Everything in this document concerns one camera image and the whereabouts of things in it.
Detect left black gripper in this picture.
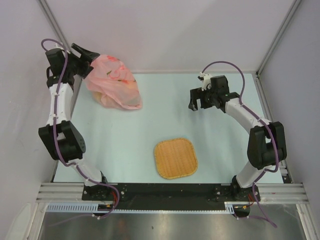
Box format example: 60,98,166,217
65,44,100,79

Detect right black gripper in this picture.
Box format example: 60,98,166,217
189,85,218,111

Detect pink plastic bag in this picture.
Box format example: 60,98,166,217
84,54,143,110

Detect woven bamboo tray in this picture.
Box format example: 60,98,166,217
154,137,198,180

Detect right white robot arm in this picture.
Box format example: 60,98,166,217
188,73,287,201

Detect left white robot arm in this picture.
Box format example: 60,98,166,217
38,43,112,201

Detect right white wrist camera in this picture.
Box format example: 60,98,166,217
198,72,213,91

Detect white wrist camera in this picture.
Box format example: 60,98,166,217
198,72,213,91
54,43,65,52

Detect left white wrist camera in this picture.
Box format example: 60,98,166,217
54,43,65,52

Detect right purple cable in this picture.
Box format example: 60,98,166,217
201,60,280,229

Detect blue-white cable duct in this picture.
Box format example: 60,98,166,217
46,202,235,215

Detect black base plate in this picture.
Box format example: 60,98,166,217
81,183,261,211

